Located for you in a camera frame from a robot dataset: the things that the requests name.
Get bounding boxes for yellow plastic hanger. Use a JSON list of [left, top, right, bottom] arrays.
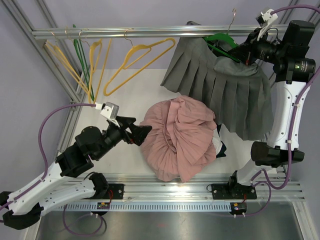
[[45, 40, 89, 94]]

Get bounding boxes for white slotted cable duct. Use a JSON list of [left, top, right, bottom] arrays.
[[66, 201, 231, 212]]

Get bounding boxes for pink pleated skirt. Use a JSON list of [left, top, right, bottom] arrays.
[[140, 95, 217, 183]]

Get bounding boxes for yellow hanger of pink skirt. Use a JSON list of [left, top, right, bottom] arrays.
[[103, 28, 176, 97]]

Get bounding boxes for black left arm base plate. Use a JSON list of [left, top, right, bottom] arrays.
[[104, 183, 125, 200]]

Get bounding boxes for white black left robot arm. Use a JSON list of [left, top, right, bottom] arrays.
[[0, 116, 152, 230]]

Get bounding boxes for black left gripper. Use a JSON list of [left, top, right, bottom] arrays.
[[94, 115, 152, 161]]

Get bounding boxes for grey pleated skirt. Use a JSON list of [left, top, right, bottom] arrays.
[[161, 37, 274, 141]]

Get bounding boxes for green hanger of plaid skirt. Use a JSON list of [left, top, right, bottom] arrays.
[[72, 39, 90, 90]]

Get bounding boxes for green navy plaid skirt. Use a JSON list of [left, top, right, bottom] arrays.
[[215, 124, 227, 158]]

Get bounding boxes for aluminium frame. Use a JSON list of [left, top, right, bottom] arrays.
[[0, 0, 320, 240]]

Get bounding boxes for yellow hanger of white skirt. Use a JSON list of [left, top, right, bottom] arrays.
[[76, 29, 113, 103]]

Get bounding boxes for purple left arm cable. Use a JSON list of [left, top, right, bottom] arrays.
[[0, 102, 107, 237]]

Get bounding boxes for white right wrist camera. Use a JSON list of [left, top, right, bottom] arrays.
[[256, 9, 278, 41]]

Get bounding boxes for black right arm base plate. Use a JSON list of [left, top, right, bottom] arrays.
[[209, 183, 257, 200]]

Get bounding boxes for green plastic hanger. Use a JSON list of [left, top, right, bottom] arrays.
[[202, 7, 247, 64]]

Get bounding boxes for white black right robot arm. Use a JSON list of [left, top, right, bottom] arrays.
[[211, 20, 320, 200]]

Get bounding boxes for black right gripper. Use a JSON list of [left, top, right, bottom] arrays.
[[229, 28, 289, 66]]

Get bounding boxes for white skirt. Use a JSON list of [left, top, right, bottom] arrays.
[[212, 136, 224, 155]]

